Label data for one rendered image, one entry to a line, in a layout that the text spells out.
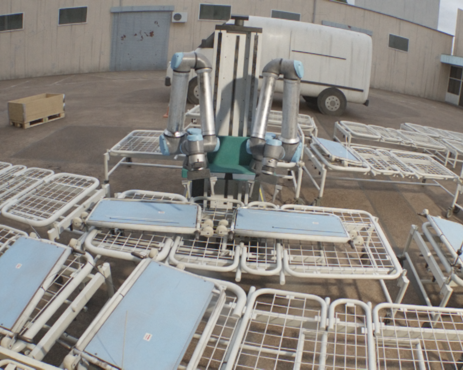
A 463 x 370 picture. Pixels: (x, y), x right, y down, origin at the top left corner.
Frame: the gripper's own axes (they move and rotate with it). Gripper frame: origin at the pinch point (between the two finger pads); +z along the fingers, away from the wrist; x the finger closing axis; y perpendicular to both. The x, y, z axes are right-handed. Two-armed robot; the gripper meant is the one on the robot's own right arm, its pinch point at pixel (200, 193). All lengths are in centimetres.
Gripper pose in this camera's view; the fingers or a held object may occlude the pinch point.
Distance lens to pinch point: 213.4
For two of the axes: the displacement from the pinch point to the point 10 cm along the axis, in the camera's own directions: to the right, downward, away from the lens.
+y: -1.7, 0.0, 9.9
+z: 1.2, 9.9, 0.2
